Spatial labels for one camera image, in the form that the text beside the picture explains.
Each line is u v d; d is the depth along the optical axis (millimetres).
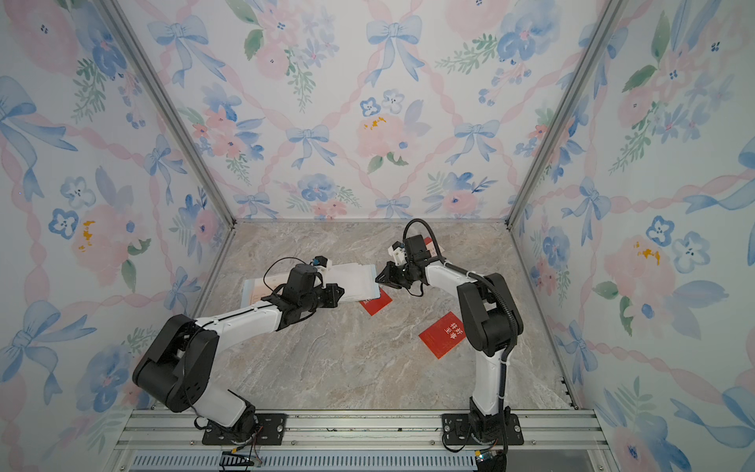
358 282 1014
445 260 707
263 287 707
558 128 902
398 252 922
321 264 817
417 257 797
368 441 733
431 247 733
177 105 874
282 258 779
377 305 992
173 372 444
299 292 703
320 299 778
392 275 858
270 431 739
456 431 733
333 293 799
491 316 528
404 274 838
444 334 903
